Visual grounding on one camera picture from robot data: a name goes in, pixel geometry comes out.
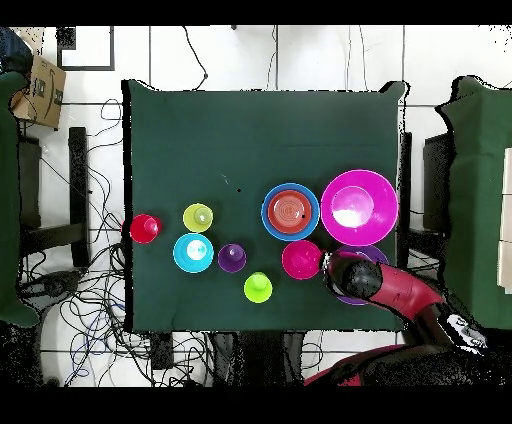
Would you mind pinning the green cup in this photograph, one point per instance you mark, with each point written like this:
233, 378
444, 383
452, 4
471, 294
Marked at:
258, 290

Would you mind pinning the dark green table cloth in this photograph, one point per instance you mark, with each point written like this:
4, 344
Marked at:
260, 132

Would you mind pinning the purple cup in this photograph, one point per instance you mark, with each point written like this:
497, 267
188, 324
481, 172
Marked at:
228, 260

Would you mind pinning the large purple bowl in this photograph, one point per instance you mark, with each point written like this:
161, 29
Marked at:
376, 252

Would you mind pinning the small crimson bowl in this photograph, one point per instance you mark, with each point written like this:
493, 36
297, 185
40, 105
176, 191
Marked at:
300, 260

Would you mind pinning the black pedestal leg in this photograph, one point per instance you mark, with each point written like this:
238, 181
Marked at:
56, 282

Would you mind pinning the green covered side table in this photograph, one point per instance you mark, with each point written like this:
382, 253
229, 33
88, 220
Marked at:
480, 200
8, 200

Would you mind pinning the yellow cup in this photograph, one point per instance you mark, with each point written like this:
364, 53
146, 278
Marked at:
192, 220

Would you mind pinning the black power strip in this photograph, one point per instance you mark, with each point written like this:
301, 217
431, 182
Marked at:
162, 352

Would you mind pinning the dark blue fabric item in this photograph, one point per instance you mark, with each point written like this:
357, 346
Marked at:
14, 52

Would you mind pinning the red cup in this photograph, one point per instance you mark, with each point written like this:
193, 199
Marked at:
142, 230

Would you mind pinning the black stand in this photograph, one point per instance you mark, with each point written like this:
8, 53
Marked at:
78, 180
436, 180

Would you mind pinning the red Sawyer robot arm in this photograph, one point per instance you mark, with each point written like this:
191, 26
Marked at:
404, 292

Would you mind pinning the black floor frame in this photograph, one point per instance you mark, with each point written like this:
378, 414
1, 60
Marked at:
86, 68

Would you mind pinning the cardboard box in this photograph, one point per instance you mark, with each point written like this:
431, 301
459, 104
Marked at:
40, 92

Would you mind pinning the large pink bowl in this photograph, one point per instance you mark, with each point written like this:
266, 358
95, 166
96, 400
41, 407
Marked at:
360, 224

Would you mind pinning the large blue bowl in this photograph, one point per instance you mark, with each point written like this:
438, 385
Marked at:
266, 224

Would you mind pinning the small light blue bowl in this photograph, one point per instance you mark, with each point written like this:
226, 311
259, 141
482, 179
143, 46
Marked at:
188, 256

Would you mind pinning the small orange bowl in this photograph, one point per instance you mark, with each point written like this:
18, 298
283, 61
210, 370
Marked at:
290, 212

